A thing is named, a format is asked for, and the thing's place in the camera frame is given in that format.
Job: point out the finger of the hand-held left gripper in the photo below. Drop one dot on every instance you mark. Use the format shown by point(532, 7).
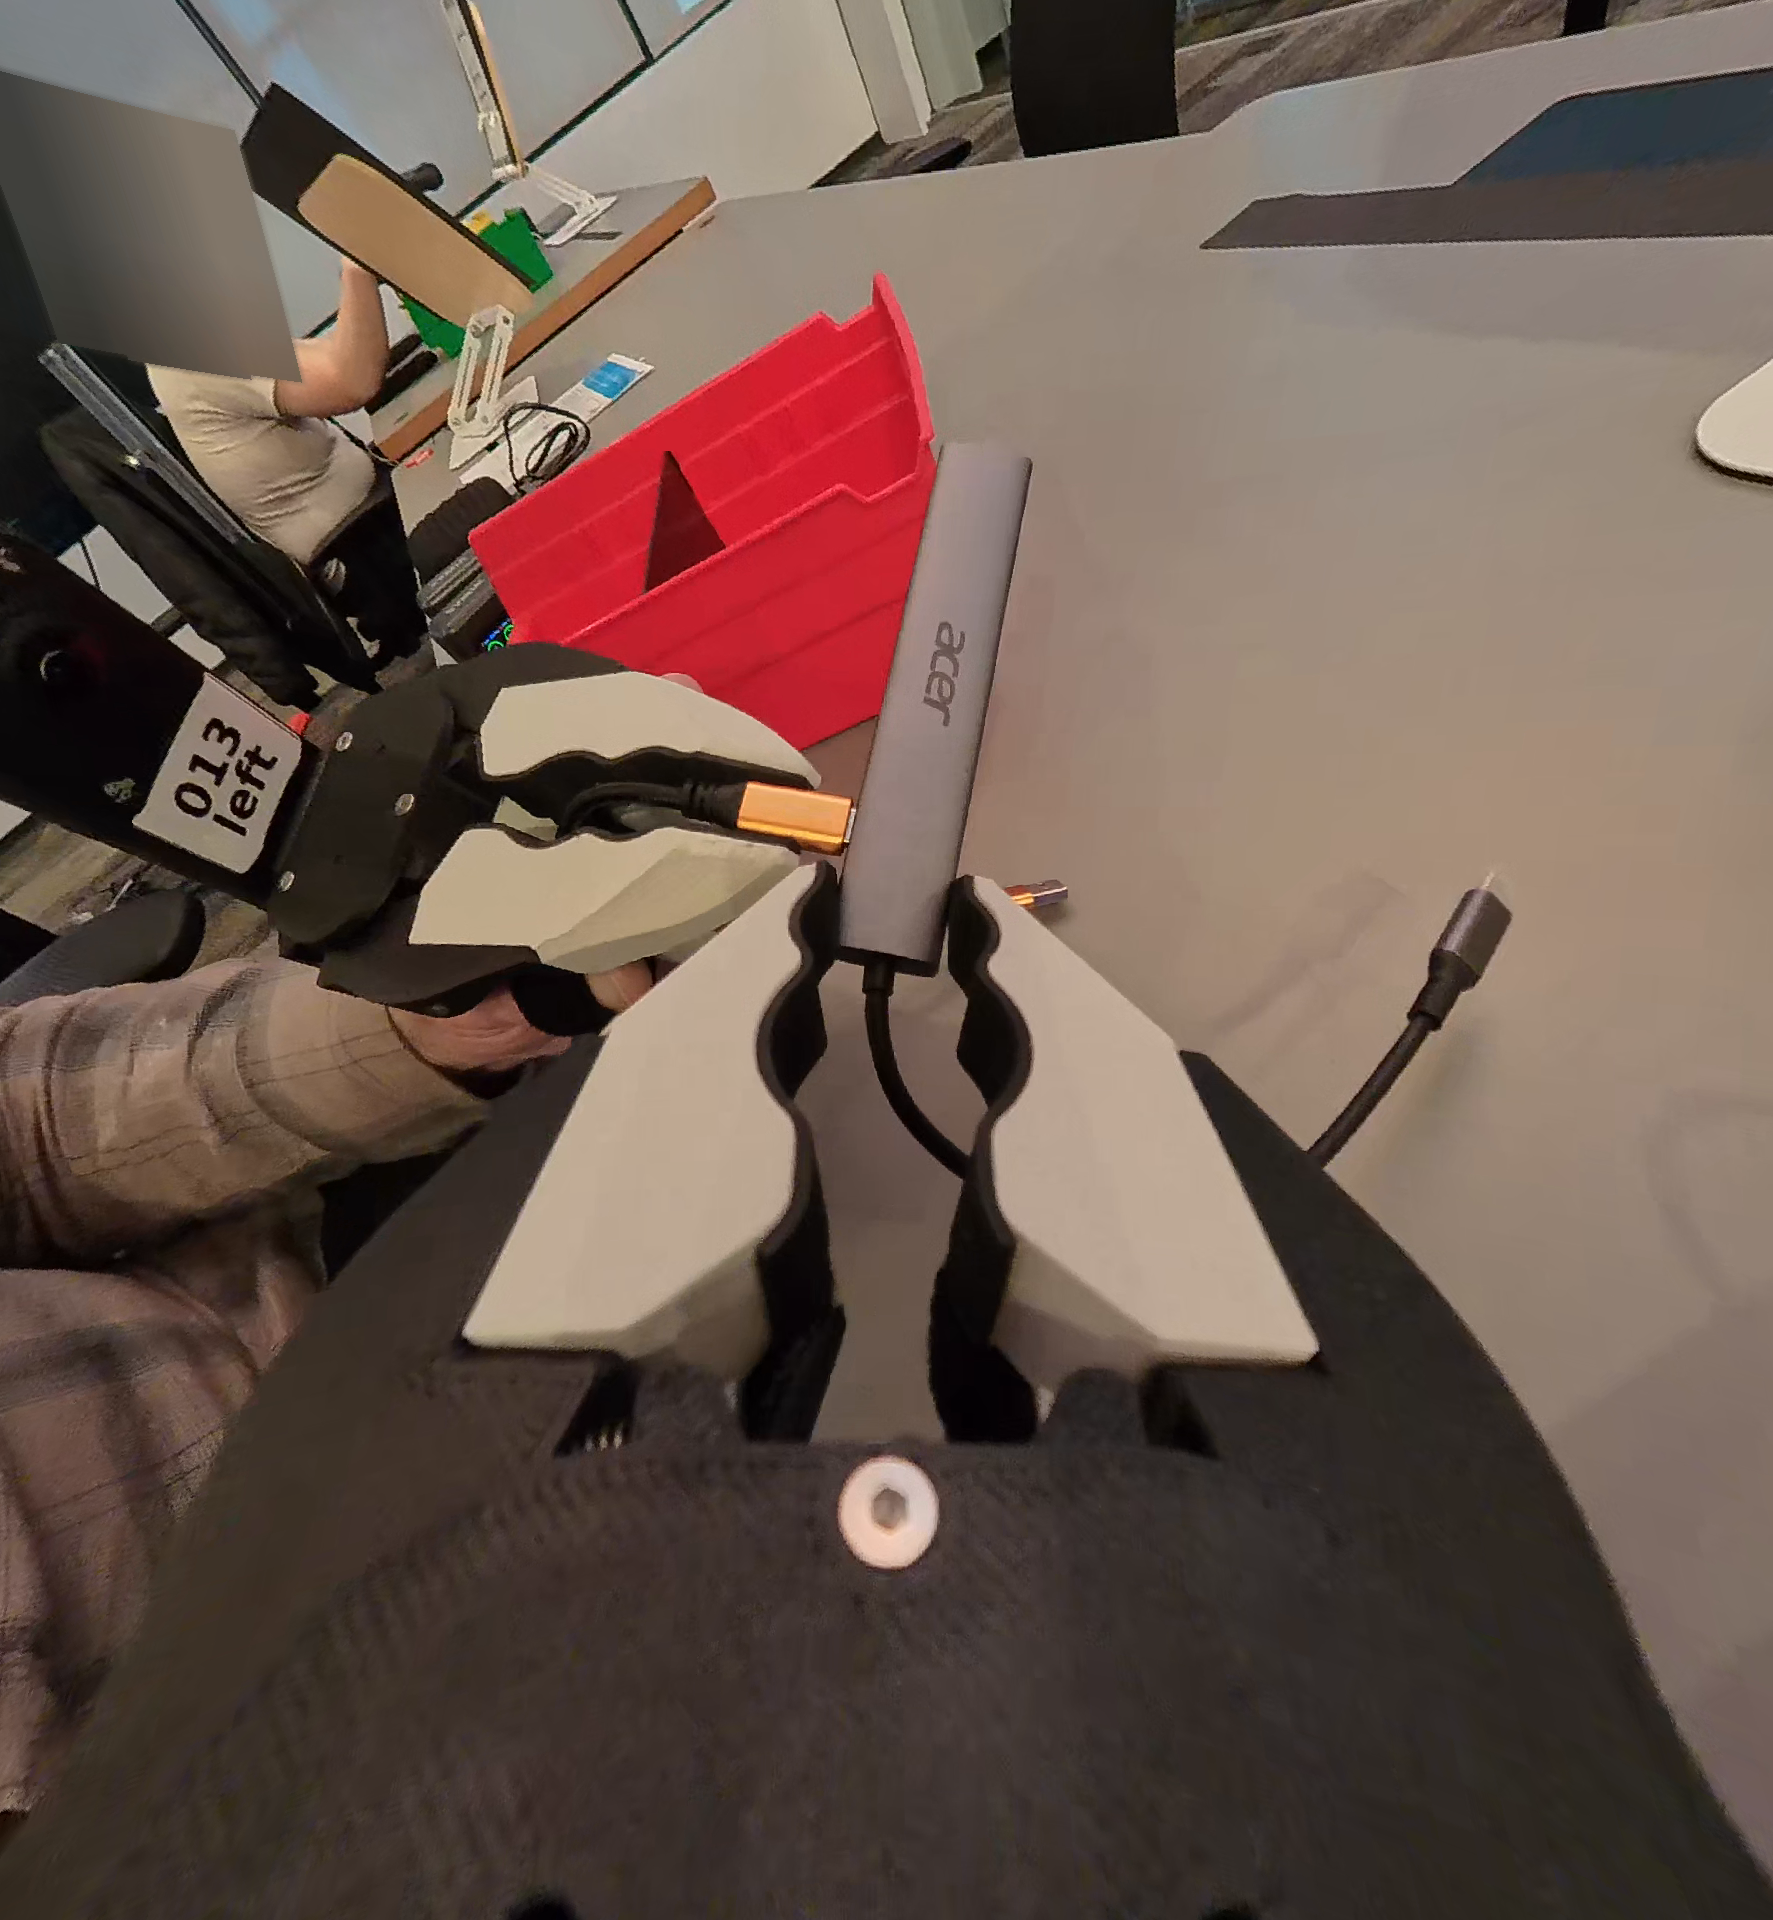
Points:
point(601, 900)
point(631, 720)

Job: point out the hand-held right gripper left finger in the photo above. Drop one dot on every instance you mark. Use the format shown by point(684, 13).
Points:
point(631, 1201)

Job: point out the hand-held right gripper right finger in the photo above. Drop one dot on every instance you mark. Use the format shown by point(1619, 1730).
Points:
point(1158, 1214)

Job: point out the red plastic bin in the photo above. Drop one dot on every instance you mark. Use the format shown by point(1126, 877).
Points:
point(796, 601)

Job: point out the person's left forearm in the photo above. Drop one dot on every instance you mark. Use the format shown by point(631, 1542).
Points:
point(151, 1110)

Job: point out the black plastic bin divider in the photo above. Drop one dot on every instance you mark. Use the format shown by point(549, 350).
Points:
point(676, 525)

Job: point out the black SYMIK battery charger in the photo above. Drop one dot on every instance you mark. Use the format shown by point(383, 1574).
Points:
point(459, 592)

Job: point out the blue white paper card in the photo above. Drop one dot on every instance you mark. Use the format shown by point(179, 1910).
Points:
point(609, 382)

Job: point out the white desk stand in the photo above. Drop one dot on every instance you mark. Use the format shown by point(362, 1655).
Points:
point(485, 391)
point(505, 104)

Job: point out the wooden board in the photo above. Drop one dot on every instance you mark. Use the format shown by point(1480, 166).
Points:
point(631, 240)

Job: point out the green plastic bin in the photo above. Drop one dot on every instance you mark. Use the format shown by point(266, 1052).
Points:
point(505, 248)

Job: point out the black mesh office chair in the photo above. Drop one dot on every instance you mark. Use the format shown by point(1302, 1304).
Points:
point(1097, 74)

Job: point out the black chair frame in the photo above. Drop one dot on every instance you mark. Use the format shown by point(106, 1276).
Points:
point(106, 939)

